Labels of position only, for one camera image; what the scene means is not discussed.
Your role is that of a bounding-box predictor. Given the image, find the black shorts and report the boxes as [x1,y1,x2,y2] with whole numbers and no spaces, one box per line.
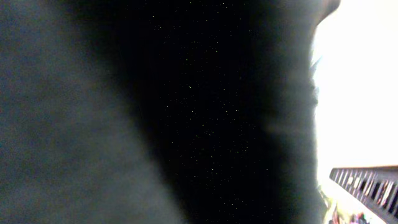
[1,1,340,223]

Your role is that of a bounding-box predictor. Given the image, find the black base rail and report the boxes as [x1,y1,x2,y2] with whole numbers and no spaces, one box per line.
[329,166,397,224]

